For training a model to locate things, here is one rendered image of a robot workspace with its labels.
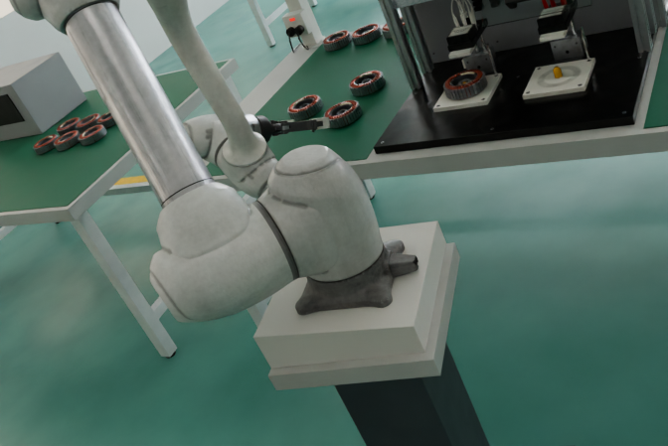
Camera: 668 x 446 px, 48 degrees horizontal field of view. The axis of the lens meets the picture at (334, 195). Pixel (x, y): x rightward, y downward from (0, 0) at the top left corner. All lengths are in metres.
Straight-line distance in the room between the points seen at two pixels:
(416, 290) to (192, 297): 0.39
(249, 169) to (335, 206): 0.49
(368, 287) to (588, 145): 0.64
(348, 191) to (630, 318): 1.29
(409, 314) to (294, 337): 0.21
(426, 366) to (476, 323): 1.18
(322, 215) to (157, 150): 0.30
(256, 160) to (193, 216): 0.48
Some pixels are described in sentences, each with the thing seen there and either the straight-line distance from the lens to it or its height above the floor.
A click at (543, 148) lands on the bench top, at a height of 0.74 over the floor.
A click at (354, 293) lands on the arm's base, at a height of 0.84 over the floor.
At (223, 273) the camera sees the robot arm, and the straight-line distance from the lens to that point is 1.21.
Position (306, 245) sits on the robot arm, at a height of 0.98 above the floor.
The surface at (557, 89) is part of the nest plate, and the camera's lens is 1.87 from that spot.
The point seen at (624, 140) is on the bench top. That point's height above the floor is 0.74.
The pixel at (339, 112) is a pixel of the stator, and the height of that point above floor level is 0.77.
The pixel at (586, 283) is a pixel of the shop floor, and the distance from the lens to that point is 2.48.
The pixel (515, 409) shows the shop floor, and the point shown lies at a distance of 2.18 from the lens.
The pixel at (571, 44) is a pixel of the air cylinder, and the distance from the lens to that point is 2.03.
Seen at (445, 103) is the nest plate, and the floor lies 0.78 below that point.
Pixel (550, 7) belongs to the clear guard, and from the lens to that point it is 1.70.
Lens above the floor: 1.60
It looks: 28 degrees down
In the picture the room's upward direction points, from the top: 25 degrees counter-clockwise
